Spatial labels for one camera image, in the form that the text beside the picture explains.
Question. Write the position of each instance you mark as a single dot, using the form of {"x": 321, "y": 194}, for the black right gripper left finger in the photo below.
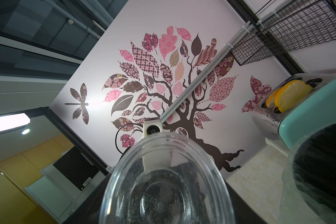
{"x": 88, "y": 212}

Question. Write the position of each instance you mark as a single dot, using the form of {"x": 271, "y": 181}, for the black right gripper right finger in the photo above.
{"x": 242, "y": 211}

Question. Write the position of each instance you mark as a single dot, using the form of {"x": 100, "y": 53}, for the clear jar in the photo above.
{"x": 190, "y": 191}

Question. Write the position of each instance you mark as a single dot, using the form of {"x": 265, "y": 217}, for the black trash bin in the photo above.
{"x": 314, "y": 170}

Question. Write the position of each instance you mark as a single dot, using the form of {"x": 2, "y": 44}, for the clear plastic bin liner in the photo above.
{"x": 294, "y": 210}

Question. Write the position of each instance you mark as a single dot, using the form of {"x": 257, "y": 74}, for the yellow toast slice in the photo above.
{"x": 289, "y": 95}

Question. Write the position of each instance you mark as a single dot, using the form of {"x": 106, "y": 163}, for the mint green toaster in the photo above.
{"x": 316, "y": 111}

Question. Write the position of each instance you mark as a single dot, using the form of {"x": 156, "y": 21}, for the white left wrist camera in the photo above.
{"x": 156, "y": 157}

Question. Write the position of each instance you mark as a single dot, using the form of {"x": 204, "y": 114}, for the black wire basket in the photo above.
{"x": 294, "y": 25}

